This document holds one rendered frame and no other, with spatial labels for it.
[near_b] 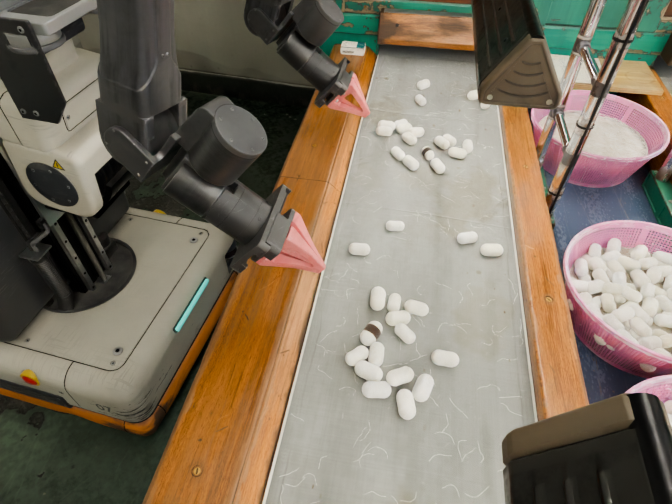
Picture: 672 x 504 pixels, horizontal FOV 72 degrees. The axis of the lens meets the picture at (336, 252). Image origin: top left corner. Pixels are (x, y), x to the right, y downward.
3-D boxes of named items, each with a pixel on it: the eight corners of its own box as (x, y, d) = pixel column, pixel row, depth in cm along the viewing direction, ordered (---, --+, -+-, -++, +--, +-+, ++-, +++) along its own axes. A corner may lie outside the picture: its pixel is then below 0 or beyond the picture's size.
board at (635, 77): (510, 83, 108) (511, 79, 108) (505, 56, 119) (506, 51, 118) (661, 96, 105) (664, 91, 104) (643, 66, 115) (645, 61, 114)
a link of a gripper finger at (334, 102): (383, 91, 92) (348, 58, 88) (379, 110, 87) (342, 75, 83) (359, 113, 96) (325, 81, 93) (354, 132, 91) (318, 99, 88)
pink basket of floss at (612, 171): (594, 215, 91) (615, 175, 84) (493, 148, 106) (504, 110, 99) (673, 170, 101) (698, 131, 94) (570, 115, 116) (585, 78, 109)
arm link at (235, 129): (155, 112, 53) (98, 142, 47) (200, 40, 46) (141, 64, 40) (230, 189, 56) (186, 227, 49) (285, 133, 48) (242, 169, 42)
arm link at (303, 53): (277, 39, 86) (268, 53, 82) (299, 11, 82) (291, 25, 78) (305, 65, 89) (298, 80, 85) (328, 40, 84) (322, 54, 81)
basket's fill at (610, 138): (535, 182, 97) (544, 159, 92) (524, 124, 112) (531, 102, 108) (650, 194, 94) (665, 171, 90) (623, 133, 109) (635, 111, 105)
